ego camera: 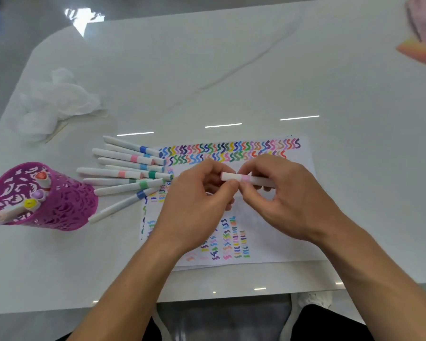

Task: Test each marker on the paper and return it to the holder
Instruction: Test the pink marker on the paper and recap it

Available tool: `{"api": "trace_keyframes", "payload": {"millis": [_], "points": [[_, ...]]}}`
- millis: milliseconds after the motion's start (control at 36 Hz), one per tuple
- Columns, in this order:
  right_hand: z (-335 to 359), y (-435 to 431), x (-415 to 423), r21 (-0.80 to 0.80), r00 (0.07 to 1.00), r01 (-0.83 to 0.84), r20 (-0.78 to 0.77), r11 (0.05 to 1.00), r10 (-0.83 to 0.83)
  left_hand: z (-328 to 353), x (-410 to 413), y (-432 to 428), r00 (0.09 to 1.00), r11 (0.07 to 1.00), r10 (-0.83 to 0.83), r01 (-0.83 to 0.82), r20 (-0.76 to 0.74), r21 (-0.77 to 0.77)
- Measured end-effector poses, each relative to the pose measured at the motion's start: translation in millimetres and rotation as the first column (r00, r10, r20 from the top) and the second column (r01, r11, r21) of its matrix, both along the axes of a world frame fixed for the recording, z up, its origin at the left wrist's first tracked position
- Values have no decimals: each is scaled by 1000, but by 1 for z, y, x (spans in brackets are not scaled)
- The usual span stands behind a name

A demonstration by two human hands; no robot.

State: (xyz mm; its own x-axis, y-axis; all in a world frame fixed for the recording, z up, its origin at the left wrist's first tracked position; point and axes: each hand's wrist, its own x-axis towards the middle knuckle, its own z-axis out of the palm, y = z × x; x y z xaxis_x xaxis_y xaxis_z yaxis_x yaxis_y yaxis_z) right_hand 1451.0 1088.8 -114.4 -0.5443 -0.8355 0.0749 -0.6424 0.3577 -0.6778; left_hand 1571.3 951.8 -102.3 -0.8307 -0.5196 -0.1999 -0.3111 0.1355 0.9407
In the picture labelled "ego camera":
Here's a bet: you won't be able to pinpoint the person's right hand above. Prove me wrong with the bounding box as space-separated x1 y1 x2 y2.
238 154 345 244

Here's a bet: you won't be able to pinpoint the person's left hand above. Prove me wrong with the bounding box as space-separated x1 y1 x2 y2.
151 158 239 252

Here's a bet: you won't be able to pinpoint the bunch of white markers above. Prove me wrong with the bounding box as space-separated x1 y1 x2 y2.
76 135 175 224

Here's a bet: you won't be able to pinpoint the pink perforated pen holder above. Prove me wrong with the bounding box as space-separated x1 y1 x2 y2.
0 162 99 231

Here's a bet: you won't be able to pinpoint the red banded white marker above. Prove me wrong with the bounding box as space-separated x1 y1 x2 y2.
34 170 52 188

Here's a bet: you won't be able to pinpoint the peach banded white marker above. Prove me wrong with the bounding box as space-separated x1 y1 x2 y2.
0 204 27 224

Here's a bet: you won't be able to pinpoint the person's right forearm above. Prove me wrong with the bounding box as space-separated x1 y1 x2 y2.
318 215 426 341

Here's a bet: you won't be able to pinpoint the person's left forearm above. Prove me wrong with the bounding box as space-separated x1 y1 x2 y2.
67 234 185 341

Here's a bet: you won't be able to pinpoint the person's right white shoe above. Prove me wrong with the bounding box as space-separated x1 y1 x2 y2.
280 291 333 341

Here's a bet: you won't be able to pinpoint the black trousers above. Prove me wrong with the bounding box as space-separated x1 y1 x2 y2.
56 303 375 341

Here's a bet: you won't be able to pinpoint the crumpled white tissue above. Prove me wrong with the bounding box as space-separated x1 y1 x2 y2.
10 68 106 141

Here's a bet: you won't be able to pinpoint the pink yellow eraser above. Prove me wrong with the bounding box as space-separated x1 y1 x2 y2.
396 36 426 66

